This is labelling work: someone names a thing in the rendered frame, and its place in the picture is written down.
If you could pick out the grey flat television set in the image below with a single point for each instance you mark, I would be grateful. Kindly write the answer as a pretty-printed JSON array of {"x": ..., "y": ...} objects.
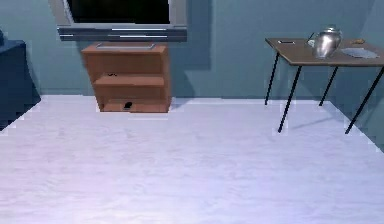
[{"x": 122, "y": 28}]

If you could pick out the brown table with black legs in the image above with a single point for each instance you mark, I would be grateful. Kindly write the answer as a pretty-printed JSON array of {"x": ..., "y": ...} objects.
[{"x": 300, "y": 53}]

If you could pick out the small brown food piece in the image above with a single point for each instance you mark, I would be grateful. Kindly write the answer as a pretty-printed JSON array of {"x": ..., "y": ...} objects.
[{"x": 358, "y": 41}]

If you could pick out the small black object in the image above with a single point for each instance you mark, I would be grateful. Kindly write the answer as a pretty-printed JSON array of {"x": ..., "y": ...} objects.
[{"x": 127, "y": 105}]

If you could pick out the silver metal kettle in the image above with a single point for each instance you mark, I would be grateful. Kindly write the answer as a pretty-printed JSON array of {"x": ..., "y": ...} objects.
[{"x": 326, "y": 42}]

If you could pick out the grey flat tray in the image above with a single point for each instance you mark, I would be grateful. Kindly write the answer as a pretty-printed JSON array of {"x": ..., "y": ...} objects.
[{"x": 125, "y": 46}]

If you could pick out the small black flat remote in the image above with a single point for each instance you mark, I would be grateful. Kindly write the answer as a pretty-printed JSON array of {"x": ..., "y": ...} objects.
[{"x": 286, "y": 42}]

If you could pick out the brown wooden shelf unit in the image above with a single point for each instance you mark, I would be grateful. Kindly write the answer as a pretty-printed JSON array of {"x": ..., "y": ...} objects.
[{"x": 130, "y": 80}]

